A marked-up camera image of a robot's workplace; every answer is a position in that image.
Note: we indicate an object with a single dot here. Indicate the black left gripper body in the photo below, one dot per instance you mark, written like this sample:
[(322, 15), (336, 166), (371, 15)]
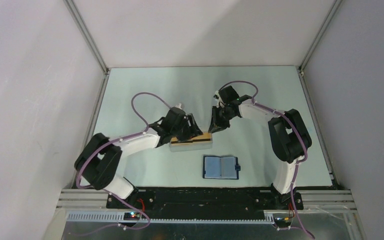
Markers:
[(182, 132)]

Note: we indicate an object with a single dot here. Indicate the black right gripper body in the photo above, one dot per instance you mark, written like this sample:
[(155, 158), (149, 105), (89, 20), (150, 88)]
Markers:
[(227, 117)]

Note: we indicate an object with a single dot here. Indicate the gold card with black stripe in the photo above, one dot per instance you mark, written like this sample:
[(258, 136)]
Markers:
[(205, 137)]

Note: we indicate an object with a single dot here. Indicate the clear plastic tray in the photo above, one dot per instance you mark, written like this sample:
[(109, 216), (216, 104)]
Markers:
[(192, 147)]

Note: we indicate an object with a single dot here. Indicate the blue leather card holder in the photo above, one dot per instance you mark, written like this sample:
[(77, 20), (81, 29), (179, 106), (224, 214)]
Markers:
[(220, 167)]

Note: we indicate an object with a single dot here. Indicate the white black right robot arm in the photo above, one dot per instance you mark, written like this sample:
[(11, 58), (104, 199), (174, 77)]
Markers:
[(288, 133)]

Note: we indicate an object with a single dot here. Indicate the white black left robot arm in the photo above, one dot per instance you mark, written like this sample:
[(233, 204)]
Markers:
[(100, 158)]

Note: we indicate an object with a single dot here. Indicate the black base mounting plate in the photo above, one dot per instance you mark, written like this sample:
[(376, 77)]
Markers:
[(212, 203)]

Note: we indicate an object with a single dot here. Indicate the left electronics board with leds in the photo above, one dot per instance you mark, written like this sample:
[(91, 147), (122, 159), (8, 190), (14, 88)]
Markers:
[(132, 216)]

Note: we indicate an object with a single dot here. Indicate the electronics board with leds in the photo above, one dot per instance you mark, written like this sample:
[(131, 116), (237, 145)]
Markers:
[(283, 223), (132, 216)]

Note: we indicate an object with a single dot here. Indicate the right electronics board with leds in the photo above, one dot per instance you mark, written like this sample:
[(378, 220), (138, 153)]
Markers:
[(283, 223)]

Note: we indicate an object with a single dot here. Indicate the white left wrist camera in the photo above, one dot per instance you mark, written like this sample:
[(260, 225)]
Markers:
[(179, 106)]

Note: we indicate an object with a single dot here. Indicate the grey slotted cable duct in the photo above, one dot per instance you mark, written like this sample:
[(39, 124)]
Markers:
[(121, 217)]

